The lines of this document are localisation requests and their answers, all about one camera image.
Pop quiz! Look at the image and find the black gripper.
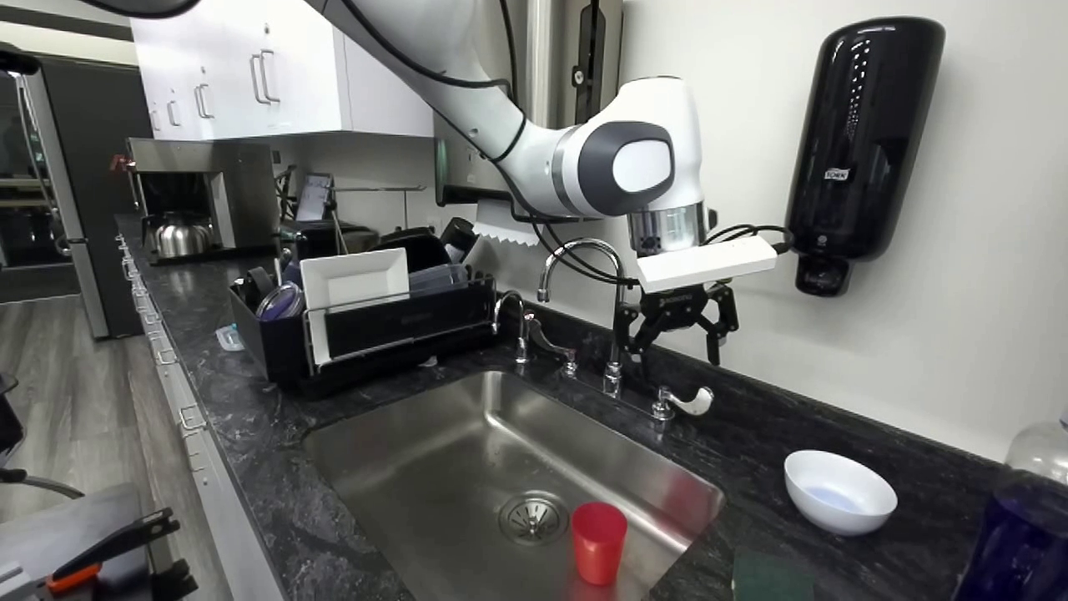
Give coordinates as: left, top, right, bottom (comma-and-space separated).
615, 278, 740, 378

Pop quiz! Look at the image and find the chrome sink faucet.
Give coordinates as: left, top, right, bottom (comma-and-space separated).
533, 237, 646, 401

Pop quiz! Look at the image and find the white paper towel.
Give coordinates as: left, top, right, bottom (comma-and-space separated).
471, 217, 547, 252

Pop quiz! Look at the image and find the red plastic cup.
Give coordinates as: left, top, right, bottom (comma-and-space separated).
569, 501, 632, 593

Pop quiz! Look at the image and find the white bowl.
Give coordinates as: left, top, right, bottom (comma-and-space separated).
783, 448, 903, 541

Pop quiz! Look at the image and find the metal sink drain strainer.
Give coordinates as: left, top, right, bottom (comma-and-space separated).
496, 487, 573, 548

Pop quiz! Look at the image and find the green sponge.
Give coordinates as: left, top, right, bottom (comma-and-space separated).
728, 548, 820, 601

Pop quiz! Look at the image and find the stainless steel sink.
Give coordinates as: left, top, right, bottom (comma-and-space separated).
302, 368, 728, 601

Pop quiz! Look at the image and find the black dish rack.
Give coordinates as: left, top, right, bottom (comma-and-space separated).
227, 226, 501, 401

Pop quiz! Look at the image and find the white plastic tray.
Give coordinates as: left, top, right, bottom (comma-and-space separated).
297, 243, 413, 370

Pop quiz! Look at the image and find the clear glass container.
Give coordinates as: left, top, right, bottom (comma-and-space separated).
1005, 407, 1068, 491

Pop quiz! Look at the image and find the blue soap bottle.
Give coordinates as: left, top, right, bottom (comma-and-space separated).
951, 487, 1068, 601

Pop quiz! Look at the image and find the white base cabinet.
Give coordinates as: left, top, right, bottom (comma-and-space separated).
113, 226, 289, 601

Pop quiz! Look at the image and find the silver kettle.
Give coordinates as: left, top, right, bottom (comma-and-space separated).
147, 211, 223, 269

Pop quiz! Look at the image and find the stainless steel appliance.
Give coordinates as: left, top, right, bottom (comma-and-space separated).
124, 133, 280, 255

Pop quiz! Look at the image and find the orange black hand tool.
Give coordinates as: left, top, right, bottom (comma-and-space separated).
42, 509, 185, 598

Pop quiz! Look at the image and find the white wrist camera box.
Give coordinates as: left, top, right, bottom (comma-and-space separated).
633, 234, 783, 296

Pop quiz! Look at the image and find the black wall soap dispenser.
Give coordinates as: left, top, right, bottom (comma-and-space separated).
783, 15, 948, 301

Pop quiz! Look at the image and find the white wall cabinet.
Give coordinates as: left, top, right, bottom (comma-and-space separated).
132, 0, 438, 144

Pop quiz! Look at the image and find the grey metal shelf frame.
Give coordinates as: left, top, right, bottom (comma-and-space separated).
0, 45, 113, 345

